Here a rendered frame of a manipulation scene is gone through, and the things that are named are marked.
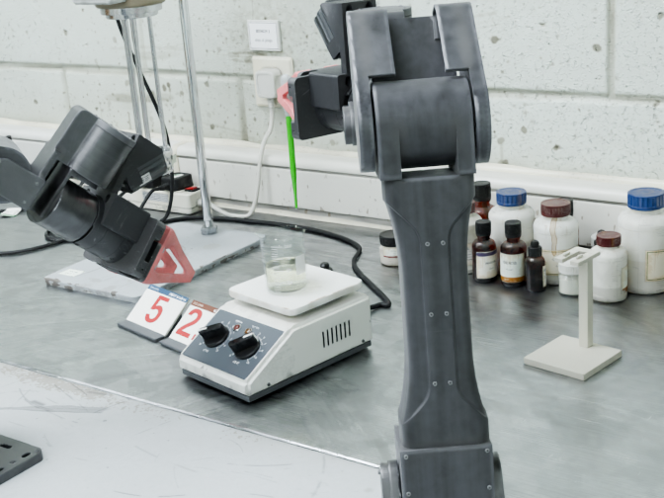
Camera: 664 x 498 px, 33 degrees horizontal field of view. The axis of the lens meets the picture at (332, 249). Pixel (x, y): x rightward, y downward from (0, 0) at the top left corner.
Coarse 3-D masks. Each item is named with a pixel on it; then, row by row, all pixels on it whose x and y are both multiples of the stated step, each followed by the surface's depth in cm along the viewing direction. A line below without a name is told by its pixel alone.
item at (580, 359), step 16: (560, 256) 126; (576, 256) 124; (592, 256) 125; (592, 272) 128; (592, 288) 128; (592, 304) 129; (592, 320) 130; (560, 336) 134; (592, 336) 130; (544, 352) 130; (560, 352) 129; (576, 352) 129; (592, 352) 129; (608, 352) 128; (544, 368) 127; (560, 368) 126; (576, 368) 125; (592, 368) 125
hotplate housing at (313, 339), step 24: (240, 312) 133; (264, 312) 131; (312, 312) 130; (336, 312) 131; (360, 312) 134; (288, 336) 126; (312, 336) 129; (336, 336) 132; (360, 336) 134; (192, 360) 131; (264, 360) 125; (288, 360) 127; (312, 360) 130; (336, 360) 133; (216, 384) 128; (240, 384) 124; (264, 384) 125
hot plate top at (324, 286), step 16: (320, 272) 138; (336, 272) 138; (240, 288) 135; (256, 288) 134; (320, 288) 133; (336, 288) 132; (352, 288) 133; (256, 304) 131; (272, 304) 129; (288, 304) 128; (304, 304) 128; (320, 304) 130
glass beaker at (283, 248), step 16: (272, 240) 129; (288, 240) 129; (272, 256) 130; (288, 256) 129; (304, 256) 131; (272, 272) 130; (288, 272) 130; (304, 272) 131; (272, 288) 131; (288, 288) 130; (304, 288) 132
